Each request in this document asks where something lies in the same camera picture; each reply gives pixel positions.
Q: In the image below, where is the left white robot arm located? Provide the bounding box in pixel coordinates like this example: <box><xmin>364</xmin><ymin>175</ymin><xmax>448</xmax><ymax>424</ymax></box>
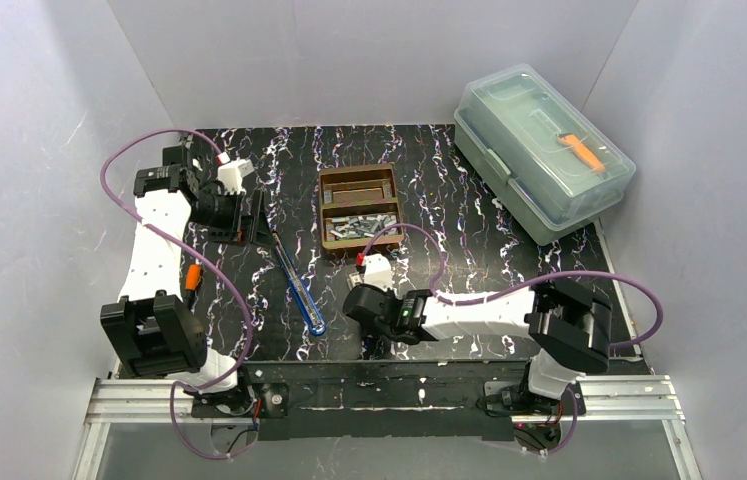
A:
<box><xmin>100</xmin><ymin>146</ymin><xmax>271</xmax><ymax>394</ymax></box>

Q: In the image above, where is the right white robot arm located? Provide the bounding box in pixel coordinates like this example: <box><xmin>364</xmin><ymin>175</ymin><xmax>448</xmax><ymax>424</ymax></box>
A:
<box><xmin>343</xmin><ymin>279</ymin><xmax>612</xmax><ymax>415</ymax></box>

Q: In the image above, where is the black marbled mat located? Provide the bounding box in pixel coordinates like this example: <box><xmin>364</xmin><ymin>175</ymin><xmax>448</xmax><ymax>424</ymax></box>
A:
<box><xmin>186</xmin><ymin>124</ymin><xmax>607</xmax><ymax>361</ymax></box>

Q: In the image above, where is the pile of staple strips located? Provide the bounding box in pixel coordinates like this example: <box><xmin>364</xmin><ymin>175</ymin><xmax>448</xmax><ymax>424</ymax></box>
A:
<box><xmin>324</xmin><ymin>214</ymin><xmax>398</xmax><ymax>241</ymax></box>

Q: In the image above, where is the brown wooden tray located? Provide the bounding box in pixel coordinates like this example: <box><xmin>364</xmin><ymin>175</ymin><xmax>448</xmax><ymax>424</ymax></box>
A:
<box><xmin>318</xmin><ymin>163</ymin><xmax>404</xmax><ymax>255</ymax></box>

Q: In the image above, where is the clear plastic storage box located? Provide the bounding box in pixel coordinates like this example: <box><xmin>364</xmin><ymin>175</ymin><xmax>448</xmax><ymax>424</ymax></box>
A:
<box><xmin>454</xmin><ymin>64</ymin><xmax>636</xmax><ymax>245</ymax></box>

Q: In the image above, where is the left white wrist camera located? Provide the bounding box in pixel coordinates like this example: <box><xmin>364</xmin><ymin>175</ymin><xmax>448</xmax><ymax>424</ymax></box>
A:
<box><xmin>216</xmin><ymin>153</ymin><xmax>254</xmax><ymax>194</ymax></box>

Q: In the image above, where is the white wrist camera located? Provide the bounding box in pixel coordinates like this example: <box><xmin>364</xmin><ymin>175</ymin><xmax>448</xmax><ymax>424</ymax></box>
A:
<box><xmin>356</xmin><ymin>254</ymin><xmax>394</xmax><ymax>291</ymax></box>
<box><xmin>216</xmin><ymin>153</ymin><xmax>254</xmax><ymax>194</ymax></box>

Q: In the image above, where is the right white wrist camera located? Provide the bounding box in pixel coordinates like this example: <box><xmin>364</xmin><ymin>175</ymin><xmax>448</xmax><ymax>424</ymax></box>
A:
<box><xmin>356</xmin><ymin>254</ymin><xmax>394</xmax><ymax>291</ymax></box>

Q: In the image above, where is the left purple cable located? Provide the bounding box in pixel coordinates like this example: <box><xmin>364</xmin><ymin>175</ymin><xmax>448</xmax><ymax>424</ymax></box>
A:
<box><xmin>99</xmin><ymin>127</ymin><xmax>255</xmax><ymax>462</ymax></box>

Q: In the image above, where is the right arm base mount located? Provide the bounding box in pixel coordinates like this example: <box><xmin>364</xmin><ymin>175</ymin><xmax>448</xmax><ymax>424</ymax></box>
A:
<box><xmin>475</xmin><ymin>377</ymin><xmax>586</xmax><ymax>458</ymax></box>

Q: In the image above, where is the orange handled tool in box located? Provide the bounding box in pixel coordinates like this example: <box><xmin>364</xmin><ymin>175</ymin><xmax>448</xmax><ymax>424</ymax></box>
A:
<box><xmin>557</xmin><ymin>133</ymin><xmax>606</xmax><ymax>174</ymax></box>

